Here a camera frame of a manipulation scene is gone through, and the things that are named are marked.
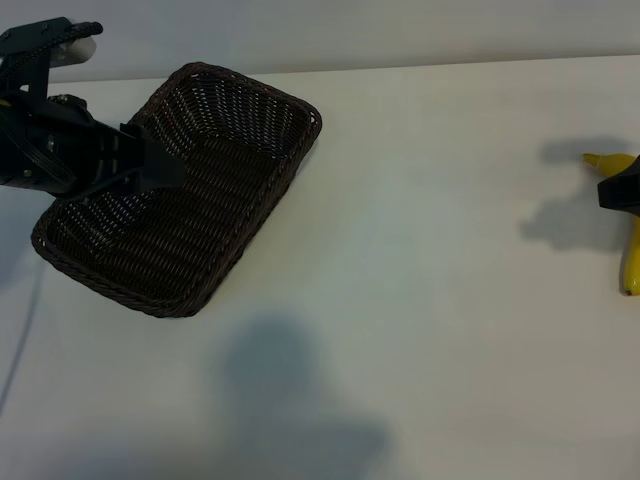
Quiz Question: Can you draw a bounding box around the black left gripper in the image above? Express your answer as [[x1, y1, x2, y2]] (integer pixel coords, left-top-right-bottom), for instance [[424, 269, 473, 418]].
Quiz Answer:
[[0, 93, 186, 197]]

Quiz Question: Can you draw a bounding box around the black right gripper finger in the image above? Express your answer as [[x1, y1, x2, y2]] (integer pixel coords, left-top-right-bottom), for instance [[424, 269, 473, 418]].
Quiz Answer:
[[596, 153, 640, 220]]

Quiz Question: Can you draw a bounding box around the yellow banana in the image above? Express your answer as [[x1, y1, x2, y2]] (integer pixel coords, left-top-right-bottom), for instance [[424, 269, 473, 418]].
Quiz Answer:
[[581, 152, 640, 297]]

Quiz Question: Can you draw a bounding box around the dark brown wicker basket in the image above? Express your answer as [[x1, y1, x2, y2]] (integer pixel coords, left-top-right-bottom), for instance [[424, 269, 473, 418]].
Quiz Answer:
[[30, 61, 324, 320]]

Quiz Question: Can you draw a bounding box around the white left wrist camera cylinder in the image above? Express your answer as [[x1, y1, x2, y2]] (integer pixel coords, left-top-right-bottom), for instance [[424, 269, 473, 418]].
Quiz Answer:
[[48, 41, 97, 68]]

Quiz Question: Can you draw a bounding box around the black braided cable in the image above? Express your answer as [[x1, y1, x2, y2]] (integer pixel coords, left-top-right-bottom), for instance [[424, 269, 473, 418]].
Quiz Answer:
[[0, 20, 104, 81]]

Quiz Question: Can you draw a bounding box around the black left wrist camera bracket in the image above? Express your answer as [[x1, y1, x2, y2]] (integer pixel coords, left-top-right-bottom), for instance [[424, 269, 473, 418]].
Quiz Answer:
[[0, 17, 77, 101]]

